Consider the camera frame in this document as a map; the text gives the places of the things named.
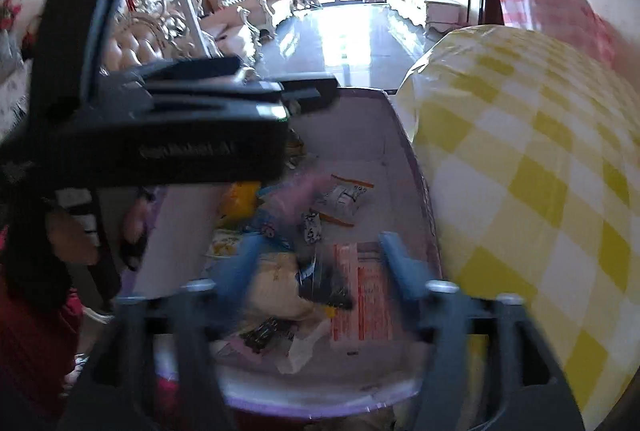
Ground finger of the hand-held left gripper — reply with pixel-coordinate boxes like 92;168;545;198
102;55;242;84
147;77;340;116

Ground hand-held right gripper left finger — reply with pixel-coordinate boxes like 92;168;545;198
57;231;271;431

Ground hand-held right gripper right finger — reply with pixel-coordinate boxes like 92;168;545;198
379;231;586;431

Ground white packet with yellow print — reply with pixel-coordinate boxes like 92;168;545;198
207;231;246;259

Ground blue and white snack packet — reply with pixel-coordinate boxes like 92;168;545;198
240;206;301;257

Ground clear bag with cream pastry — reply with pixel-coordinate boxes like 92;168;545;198
250;251;331;327

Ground large clear bag red print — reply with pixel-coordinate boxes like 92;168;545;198
330;241;431;344

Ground yellow snack packet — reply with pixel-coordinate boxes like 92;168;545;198
220;182;261;227

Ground black patterned snack packet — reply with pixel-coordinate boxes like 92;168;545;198
239;316;296;354

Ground small black and white packet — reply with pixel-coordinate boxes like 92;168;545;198
302;209;323;244

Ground white box with purple rim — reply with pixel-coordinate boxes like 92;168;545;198
135;86;446;417

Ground pink snack packet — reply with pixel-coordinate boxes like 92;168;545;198
260;171;333;224

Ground white packet with orange edge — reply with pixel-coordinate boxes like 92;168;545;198
315;174;375;228

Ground white wrapper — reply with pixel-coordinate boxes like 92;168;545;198
277;318;333;374

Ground person's left hand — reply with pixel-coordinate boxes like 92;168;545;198
47;191;151;272

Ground cream carved sofa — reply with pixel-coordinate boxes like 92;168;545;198
220;0;293;29
197;0;257;56

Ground tufted leather dining chair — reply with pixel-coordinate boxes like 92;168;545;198
100;13;216;76

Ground white television cabinet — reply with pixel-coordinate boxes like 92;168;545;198
385;0;468;32

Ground yellow checkered tablecloth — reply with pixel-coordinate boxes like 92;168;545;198
395;25;640;412

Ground person in red top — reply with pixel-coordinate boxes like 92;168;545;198
0;271;83;422

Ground pink checkered mesh food cover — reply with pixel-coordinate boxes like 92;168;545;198
496;0;618;62

